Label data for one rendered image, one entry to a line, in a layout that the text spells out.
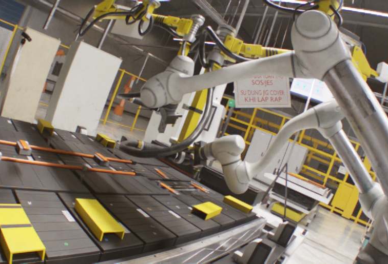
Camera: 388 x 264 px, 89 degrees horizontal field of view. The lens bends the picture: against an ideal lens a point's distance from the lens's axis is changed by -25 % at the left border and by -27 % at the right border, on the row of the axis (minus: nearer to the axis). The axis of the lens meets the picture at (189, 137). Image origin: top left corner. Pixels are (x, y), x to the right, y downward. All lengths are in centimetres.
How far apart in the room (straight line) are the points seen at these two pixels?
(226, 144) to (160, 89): 47
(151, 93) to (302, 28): 52
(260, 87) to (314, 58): 80
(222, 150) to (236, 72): 46
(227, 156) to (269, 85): 49
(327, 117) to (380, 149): 61
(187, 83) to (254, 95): 64
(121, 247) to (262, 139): 1011
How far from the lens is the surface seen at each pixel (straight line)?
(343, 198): 1075
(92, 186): 91
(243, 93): 142
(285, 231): 148
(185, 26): 195
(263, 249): 102
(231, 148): 118
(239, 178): 121
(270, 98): 144
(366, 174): 147
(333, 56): 68
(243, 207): 134
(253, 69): 90
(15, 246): 50
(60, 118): 557
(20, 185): 77
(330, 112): 123
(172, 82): 87
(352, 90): 66
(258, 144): 1061
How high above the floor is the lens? 135
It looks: 4 degrees down
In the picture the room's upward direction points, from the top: 21 degrees clockwise
